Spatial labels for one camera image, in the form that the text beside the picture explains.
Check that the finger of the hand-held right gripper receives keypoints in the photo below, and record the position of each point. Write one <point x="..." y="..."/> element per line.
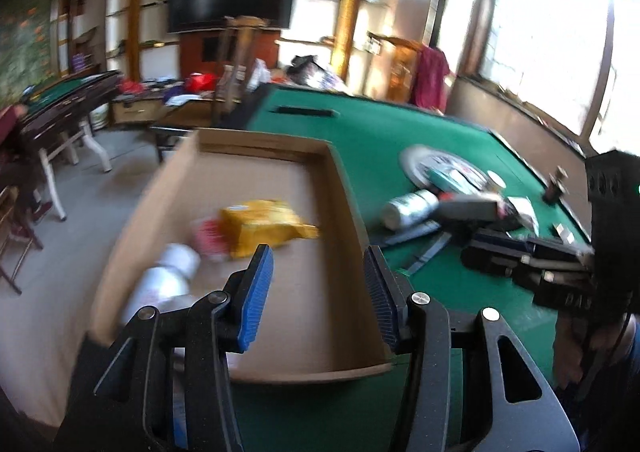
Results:
<point x="492" y="262"/>
<point x="540" y="247"/>

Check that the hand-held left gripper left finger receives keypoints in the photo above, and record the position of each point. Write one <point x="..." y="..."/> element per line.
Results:
<point x="256" y="302"/>

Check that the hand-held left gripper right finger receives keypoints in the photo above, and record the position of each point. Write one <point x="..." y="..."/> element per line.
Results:
<point x="381" y="302"/>

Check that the white bottle with green label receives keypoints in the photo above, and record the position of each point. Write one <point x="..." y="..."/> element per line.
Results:
<point x="412" y="209"/>

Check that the cardboard box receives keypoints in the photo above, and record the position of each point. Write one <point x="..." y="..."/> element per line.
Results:
<point x="300" y="202"/>

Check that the person's right hand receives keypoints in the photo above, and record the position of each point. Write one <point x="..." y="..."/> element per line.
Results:
<point x="580" y="352"/>

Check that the dark bottle with cork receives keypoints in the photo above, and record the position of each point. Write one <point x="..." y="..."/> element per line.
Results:
<point x="556" y="187"/>

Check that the yellow snack packet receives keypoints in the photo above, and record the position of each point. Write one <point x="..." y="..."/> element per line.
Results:
<point x="265" y="227"/>

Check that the red snack packet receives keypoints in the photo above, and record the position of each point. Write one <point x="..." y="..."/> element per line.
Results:
<point x="210" y="239"/>

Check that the teal tissue packet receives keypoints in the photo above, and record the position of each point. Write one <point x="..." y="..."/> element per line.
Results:
<point x="457" y="179"/>

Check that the white spray bottle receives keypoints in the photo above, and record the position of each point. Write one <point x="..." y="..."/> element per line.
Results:
<point x="160" y="282"/>

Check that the round table control panel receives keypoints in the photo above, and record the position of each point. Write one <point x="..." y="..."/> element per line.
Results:
<point x="425" y="159"/>

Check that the large window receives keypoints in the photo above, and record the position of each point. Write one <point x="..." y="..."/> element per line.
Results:
<point x="550" y="32"/>

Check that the dark red cloth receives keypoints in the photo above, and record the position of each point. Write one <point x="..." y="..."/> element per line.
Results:
<point x="430" y="79"/>

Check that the green felt mahjong table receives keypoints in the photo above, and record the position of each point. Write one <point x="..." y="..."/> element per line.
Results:
<point x="250" y="107"/>

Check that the black stick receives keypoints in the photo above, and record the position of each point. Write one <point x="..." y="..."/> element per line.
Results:
<point x="300" y="110"/>

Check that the carved wooden armchair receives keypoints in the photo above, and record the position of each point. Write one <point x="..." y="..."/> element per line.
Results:
<point x="400" y="72"/>

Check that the low wooden table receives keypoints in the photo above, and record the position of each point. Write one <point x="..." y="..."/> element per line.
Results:
<point x="145" y="107"/>

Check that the red plastic bag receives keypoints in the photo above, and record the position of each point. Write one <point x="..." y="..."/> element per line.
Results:
<point x="201" y="82"/>

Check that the white plastic bag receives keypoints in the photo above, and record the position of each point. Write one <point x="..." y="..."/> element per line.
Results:
<point x="259" y="74"/>

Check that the pile of clothes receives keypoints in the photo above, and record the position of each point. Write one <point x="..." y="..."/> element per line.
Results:
<point x="312" y="72"/>

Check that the white standing air conditioner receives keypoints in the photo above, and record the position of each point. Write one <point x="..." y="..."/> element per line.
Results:
<point x="457" y="22"/>

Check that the brown wooden chair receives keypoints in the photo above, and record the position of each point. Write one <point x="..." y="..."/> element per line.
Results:
<point x="245" y="62"/>

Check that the white bucket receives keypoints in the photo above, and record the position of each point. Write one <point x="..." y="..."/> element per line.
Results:
<point x="99" y="118"/>

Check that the wooden folding chair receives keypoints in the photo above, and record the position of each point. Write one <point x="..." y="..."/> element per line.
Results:
<point x="15" y="242"/>

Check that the dark mahjong table with legs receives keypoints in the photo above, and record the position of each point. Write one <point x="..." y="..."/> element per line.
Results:
<point x="70" y="97"/>

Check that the floral wall painting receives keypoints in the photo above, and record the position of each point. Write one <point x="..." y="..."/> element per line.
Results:
<point x="25" y="32"/>

